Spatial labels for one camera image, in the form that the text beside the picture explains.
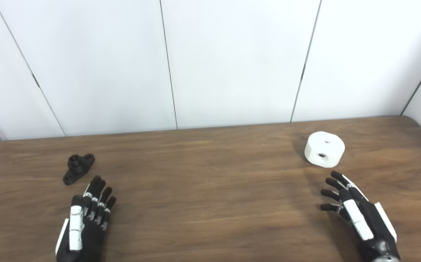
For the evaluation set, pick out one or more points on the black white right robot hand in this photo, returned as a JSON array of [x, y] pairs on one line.
[[370, 222]]

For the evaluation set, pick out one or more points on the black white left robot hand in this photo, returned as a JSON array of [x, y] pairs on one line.
[[94, 233]]

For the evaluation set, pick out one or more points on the black flanged holder part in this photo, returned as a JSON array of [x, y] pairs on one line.
[[76, 167]]

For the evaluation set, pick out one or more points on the round white plastic piece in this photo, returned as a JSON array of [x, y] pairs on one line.
[[316, 149]]

